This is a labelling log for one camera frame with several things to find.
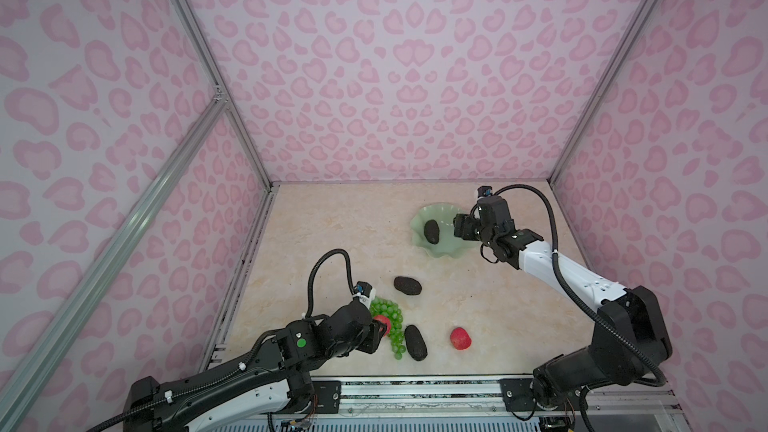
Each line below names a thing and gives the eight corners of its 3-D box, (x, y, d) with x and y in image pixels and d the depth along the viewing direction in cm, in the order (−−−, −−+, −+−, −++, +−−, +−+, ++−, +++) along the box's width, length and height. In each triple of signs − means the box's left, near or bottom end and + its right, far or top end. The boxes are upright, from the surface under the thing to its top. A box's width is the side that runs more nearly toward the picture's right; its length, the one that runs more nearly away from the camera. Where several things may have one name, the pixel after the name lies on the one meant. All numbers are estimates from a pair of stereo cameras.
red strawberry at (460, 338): (456, 354, 82) (459, 349, 78) (447, 337, 85) (449, 331, 81) (470, 347, 83) (473, 342, 79) (460, 330, 86) (463, 324, 82)
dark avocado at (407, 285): (392, 287, 94) (392, 282, 91) (399, 277, 96) (399, 271, 93) (416, 300, 91) (417, 294, 88) (422, 288, 93) (423, 283, 90)
